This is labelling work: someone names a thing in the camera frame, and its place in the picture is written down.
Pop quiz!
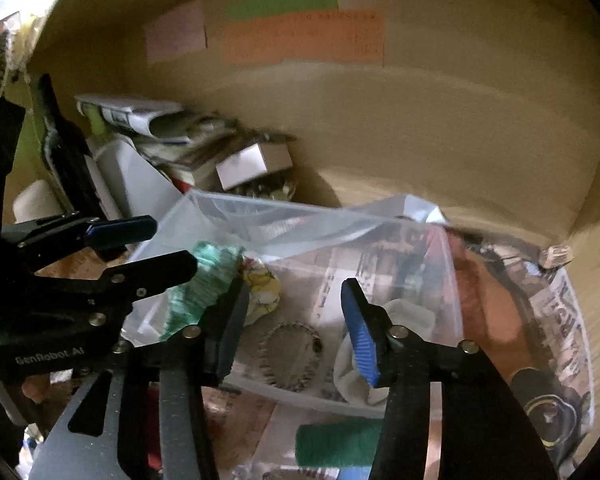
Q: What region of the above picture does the green paper note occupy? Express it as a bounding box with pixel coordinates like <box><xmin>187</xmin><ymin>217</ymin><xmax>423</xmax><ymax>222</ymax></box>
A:
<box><xmin>227</xmin><ymin>0</ymin><xmax>340</xmax><ymax>18</ymax></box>

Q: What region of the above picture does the rolled newspaper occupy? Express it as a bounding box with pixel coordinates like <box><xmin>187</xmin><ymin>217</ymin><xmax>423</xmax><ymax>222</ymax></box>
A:
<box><xmin>75</xmin><ymin>92</ymin><xmax>186</xmax><ymax>138</ymax></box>

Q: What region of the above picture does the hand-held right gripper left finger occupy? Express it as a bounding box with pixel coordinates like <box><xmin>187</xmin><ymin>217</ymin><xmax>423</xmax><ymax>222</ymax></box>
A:
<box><xmin>30</xmin><ymin>275</ymin><xmax>251</xmax><ymax>480</ymax></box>

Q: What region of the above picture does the large cardboard box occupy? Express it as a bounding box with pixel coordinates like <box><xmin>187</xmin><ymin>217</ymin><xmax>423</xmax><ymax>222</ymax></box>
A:
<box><xmin>27</xmin><ymin>0</ymin><xmax>600</xmax><ymax>461</ymax></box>

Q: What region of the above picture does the small cardboard box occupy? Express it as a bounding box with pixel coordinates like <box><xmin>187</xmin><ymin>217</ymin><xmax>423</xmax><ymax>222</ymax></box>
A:
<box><xmin>215</xmin><ymin>141</ymin><xmax>295</xmax><ymax>191</ymax></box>

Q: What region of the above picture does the yellow patterned cloth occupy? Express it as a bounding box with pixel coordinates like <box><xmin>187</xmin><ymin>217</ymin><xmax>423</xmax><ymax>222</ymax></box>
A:
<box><xmin>240</xmin><ymin>256</ymin><xmax>283</xmax><ymax>326</ymax></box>

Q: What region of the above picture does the orange paper note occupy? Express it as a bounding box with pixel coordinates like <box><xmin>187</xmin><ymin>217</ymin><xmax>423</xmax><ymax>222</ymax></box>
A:
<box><xmin>206</xmin><ymin>9</ymin><xmax>386</xmax><ymax>66</ymax></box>

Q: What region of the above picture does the newspaper sheet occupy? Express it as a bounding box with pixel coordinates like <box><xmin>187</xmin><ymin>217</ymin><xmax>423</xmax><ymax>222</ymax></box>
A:
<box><xmin>220</xmin><ymin>195</ymin><xmax>597</xmax><ymax>480</ymax></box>

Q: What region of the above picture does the pink paper note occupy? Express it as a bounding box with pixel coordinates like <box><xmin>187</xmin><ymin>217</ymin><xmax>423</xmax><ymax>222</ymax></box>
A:
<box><xmin>145</xmin><ymin>0</ymin><xmax>208</xmax><ymax>65</ymax></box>

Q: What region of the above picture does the clear plastic zip bag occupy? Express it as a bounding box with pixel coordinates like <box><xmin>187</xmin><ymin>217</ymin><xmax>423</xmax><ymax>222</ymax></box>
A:
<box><xmin>122</xmin><ymin>190</ymin><xmax>465</xmax><ymax>418</ymax></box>

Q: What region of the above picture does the white soft cloth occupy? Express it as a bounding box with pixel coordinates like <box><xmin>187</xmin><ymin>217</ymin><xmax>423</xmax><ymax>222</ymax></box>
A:
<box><xmin>332</xmin><ymin>300</ymin><xmax>437</xmax><ymax>406</ymax></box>

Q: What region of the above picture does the white box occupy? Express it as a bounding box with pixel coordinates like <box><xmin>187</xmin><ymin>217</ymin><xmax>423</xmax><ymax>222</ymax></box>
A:
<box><xmin>87</xmin><ymin>137</ymin><xmax>183</xmax><ymax>221</ymax></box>

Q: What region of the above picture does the beaded bracelet ring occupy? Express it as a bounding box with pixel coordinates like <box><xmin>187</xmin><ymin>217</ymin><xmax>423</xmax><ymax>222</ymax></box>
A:
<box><xmin>259</xmin><ymin>321</ymin><xmax>325</xmax><ymax>391</ymax></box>

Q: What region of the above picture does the green knitted cloth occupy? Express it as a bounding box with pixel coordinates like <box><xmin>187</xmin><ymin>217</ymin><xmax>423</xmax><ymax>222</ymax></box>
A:
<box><xmin>161</xmin><ymin>241</ymin><xmax>246</xmax><ymax>341</ymax></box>

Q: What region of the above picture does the green sponge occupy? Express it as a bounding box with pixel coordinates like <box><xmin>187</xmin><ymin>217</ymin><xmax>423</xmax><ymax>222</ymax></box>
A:
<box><xmin>295</xmin><ymin>419</ymin><xmax>385</xmax><ymax>470</ymax></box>

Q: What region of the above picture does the stack of books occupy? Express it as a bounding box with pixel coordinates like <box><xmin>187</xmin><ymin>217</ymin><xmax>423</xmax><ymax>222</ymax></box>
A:
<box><xmin>145</xmin><ymin>112</ymin><xmax>253</xmax><ymax>193</ymax></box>

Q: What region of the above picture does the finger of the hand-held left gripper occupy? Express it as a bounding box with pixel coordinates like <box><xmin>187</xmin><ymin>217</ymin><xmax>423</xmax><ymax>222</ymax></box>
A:
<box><xmin>2</xmin><ymin>211</ymin><xmax>159</xmax><ymax>262</ymax></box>
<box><xmin>30</xmin><ymin>250</ymin><xmax>199</xmax><ymax>329</ymax></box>

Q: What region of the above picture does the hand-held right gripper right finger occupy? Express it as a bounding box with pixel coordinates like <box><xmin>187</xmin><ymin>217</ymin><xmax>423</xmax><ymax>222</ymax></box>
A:
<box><xmin>340</xmin><ymin>277</ymin><xmax>563</xmax><ymax>480</ymax></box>

